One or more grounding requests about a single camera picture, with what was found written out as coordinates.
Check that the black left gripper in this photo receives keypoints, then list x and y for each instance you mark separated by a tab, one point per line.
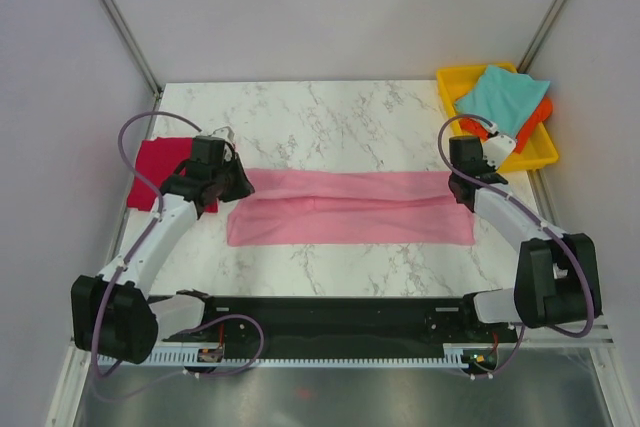
243	187

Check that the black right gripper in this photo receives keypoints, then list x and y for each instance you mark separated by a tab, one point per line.
489	169

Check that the pink t shirt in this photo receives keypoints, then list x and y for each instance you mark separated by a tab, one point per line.
312	207

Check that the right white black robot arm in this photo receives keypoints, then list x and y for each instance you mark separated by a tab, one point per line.
557	281

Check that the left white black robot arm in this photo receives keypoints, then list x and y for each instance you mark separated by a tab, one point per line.
112	314

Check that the orange folded t shirt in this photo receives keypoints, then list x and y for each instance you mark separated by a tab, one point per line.
541	114

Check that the folded magenta t shirt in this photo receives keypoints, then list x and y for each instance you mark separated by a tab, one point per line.
156	160

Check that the teal folded t shirt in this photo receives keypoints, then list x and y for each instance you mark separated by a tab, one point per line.
505	98

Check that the yellow plastic tray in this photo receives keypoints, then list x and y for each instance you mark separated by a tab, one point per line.
455	82

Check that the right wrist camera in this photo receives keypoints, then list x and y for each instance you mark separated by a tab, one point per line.
497	147

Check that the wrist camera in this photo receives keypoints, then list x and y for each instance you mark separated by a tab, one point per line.
225	133
497	147

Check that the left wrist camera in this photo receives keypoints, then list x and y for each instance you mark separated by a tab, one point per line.
225	133

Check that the right aluminium corner post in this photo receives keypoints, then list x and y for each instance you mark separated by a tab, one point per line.
550	18

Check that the aluminium corner post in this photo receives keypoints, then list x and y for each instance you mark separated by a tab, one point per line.
131	45
550	18

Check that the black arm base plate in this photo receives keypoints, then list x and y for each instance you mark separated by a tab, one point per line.
314	326

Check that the white slotted cable duct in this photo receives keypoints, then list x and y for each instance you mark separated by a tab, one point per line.
194	356

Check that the left aluminium corner post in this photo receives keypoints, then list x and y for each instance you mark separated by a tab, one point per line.
131	45

